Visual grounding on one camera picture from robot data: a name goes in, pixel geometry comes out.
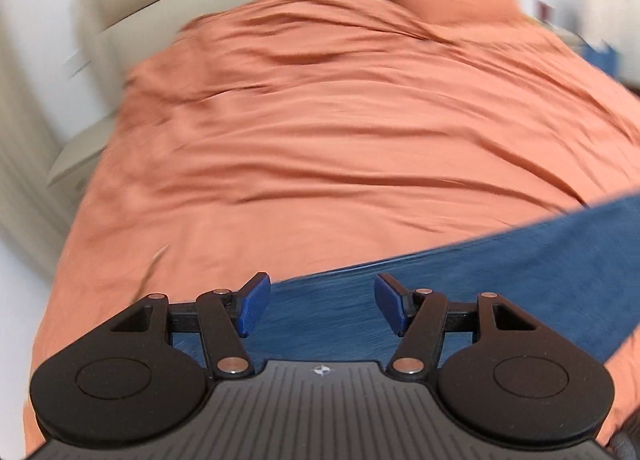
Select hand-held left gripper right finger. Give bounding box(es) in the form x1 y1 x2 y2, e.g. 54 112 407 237
374 273 539 382

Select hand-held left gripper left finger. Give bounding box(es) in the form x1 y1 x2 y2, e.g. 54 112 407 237
107 271 272 382

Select blue denim pants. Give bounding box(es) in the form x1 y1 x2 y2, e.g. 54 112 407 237
169 193 640 377

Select orange bed cover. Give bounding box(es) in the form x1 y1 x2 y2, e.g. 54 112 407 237
22 0 640 460

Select beige bed headboard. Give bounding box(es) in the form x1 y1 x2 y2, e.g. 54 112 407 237
47 0 506 191

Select blue object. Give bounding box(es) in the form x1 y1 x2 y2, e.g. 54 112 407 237
584 39 622 77

